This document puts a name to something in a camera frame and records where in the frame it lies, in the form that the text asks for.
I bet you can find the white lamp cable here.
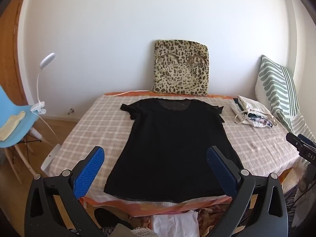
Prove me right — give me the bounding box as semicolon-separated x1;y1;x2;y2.
37;114;62;146

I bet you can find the pile of clothes below bed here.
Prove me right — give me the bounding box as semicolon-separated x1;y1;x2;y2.
128;201;234;237

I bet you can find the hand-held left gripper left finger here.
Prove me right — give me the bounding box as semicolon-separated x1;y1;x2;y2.
24;146;106;237

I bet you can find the wooden door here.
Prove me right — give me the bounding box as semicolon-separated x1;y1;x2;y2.
0;0;29;106

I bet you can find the green white striped pillow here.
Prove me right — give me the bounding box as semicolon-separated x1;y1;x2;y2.
254;55;316;141

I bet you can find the printed folded cloth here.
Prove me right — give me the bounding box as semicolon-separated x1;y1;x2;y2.
248;114;276;128

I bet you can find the light blue chair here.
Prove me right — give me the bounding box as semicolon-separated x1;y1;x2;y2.
0;84;47;185

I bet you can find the white bed frame corner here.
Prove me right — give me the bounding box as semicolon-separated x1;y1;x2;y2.
41;144;61;171

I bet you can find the beige plaid blanket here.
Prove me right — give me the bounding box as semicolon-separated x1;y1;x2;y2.
41;95;305;204

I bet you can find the person's striped garment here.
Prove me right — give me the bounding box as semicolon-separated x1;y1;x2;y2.
283;186;301;229

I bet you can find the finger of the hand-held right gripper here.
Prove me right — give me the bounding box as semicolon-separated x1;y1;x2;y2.
286;132;305;151
298;134;316;146

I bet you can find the leopard print cushion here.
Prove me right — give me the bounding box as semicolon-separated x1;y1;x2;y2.
153;39;210;96

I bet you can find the orange bed sheet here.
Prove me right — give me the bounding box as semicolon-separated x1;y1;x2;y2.
79;90;289;218

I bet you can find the black t-shirt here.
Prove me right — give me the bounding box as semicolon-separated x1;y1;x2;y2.
104;98;244;201

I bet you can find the white clip lamp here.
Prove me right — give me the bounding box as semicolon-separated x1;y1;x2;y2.
30;52;56;115

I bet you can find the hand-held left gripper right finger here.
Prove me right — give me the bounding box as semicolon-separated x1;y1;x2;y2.
207;146;289;237

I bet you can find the pale yellow cloth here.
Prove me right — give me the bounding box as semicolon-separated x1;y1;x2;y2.
0;111;26;141

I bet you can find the white tote bag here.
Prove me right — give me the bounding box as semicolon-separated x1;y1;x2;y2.
231;95;277;128

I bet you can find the white cloth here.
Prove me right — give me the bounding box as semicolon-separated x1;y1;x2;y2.
151;211;199;237

